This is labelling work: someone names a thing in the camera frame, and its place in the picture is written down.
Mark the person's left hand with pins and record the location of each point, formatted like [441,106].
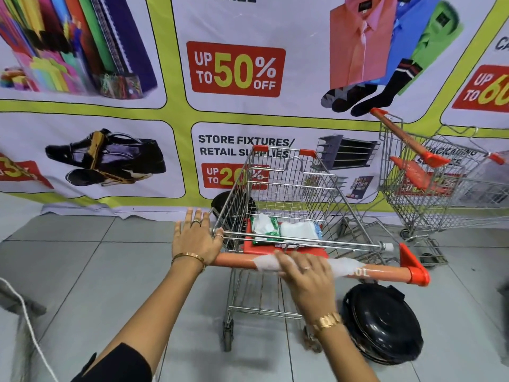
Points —
[195,244]

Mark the person's right hand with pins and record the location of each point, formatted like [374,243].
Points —
[312,290]

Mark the person's left little finger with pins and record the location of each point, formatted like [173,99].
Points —
[178,230]

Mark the person's left middle finger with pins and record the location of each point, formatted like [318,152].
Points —
[198,219]

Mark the person's right fingers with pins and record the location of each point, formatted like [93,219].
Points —
[294,266]

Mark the person's left thumb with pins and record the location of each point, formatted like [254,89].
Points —
[218,241]

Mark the white wet wipe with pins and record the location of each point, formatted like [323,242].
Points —
[265,264]

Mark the person's right forearm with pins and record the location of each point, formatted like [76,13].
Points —
[346,354]

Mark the person's left forearm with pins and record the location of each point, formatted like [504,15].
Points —
[159,314]

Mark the gold bangle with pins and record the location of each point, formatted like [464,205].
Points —
[190,256]

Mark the black round bin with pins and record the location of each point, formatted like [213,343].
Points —
[222,202]

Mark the white blue tissue packet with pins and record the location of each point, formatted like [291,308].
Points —
[299,231]

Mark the green white wipes packet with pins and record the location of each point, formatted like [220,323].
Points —
[265,228]

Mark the gold wristwatch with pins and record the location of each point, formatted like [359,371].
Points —
[327,321]

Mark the black round bin lid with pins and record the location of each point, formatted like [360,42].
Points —
[383,324]

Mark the black sleeve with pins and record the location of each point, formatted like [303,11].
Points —
[115,366]

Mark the printed sale banner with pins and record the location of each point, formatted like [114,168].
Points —
[278,39]

